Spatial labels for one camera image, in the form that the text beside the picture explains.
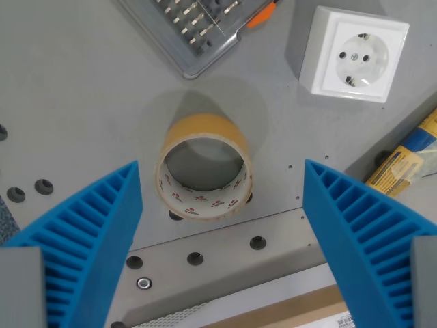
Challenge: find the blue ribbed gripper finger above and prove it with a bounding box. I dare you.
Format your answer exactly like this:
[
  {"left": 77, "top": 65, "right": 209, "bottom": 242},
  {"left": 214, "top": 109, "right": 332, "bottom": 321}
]
[
  {"left": 0, "top": 160, "right": 143, "bottom": 328},
  {"left": 302, "top": 158, "right": 437, "bottom": 328}
]

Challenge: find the yellow blue packaged item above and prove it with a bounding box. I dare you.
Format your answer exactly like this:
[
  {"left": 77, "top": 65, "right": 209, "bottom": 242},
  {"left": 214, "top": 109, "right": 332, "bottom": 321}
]
[{"left": 365, "top": 108, "right": 437, "bottom": 197}]

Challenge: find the brown cardboard box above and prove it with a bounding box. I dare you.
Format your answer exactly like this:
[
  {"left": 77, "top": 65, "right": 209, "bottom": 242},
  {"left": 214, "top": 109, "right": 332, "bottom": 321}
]
[{"left": 193, "top": 285, "right": 359, "bottom": 328}]

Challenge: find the brown packing tape roll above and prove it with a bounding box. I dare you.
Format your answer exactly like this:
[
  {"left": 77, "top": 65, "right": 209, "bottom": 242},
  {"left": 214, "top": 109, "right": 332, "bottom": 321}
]
[{"left": 155, "top": 113, "right": 254, "bottom": 221}]

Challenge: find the clear screwdriver bit case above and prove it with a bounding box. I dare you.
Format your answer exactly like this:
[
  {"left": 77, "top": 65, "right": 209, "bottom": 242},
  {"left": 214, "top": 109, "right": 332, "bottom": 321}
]
[{"left": 117, "top": 0, "right": 253, "bottom": 80}]

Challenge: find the grey metal mounting rail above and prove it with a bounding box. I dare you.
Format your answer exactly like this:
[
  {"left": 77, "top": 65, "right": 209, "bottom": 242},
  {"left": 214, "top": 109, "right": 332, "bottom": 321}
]
[{"left": 105, "top": 206, "right": 328, "bottom": 328}]

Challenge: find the white wall socket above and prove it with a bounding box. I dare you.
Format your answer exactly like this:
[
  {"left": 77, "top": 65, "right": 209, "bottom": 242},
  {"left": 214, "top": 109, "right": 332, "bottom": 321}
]
[{"left": 284, "top": 5, "right": 410, "bottom": 104}]

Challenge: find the orange handled tool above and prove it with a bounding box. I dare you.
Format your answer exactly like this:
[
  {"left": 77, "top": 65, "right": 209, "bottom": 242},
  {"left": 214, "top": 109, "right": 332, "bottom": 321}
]
[{"left": 246, "top": 0, "right": 283, "bottom": 29}]

